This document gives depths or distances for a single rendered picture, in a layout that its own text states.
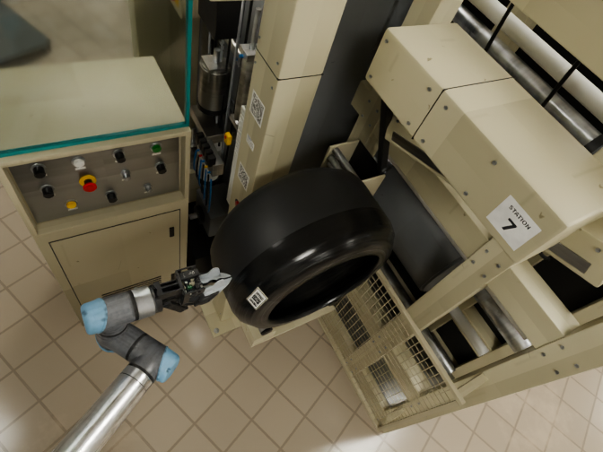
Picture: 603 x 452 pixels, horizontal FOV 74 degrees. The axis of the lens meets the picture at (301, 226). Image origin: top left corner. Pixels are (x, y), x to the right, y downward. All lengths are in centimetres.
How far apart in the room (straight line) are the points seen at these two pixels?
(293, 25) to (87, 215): 106
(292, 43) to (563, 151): 63
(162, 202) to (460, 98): 115
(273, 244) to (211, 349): 139
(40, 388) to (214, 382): 81
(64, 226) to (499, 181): 138
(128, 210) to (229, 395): 114
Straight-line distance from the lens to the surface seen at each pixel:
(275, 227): 104
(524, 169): 91
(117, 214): 165
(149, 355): 107
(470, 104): 98
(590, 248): 103
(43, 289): 258
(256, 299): 107
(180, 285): 103
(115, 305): 102
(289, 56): 99
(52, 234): 166
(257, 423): 230
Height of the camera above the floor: 225
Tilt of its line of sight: 53 degrees down
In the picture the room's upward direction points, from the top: 24 degrees clockwise
